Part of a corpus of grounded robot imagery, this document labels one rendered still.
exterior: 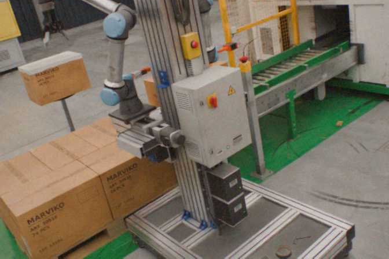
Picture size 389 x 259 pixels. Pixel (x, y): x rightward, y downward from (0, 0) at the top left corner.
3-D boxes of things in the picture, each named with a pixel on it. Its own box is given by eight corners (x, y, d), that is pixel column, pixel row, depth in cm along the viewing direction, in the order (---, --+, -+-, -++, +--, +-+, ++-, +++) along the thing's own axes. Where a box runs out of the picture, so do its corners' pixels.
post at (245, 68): (261, 170, 364) (243, 60, 327) (267, 173, 359) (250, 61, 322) (255, 174, 361) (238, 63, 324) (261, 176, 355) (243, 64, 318)
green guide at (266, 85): (346, 48, 452) (345, 40, 449) (355, 49, 444) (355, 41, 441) (241, 102, 369) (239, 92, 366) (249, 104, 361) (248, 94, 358)
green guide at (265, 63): (305, 45, 493) (305, 37, 490) (313, 45, 485) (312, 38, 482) (202, 93, 410) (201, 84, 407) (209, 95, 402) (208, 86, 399)
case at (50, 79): (77, 82, 513) (68, 51, 498) (91, 87, 482) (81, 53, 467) (29, 100, 482) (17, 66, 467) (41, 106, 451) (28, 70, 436)
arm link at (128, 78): (140, 91, 261) (135, 70, 256) (130, 99, 249) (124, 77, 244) (124, 92, 265) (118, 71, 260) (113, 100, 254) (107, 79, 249)
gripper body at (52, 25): (52, 33, 234) (44, 12, 230) (46, 33, 241) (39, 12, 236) (64, 30, 238) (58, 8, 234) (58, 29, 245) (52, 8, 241)
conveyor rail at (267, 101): (354, 62, 451) (353, 45, 444) (358, 63, 447) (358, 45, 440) (187, 154, 331) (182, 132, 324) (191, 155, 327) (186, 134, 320)
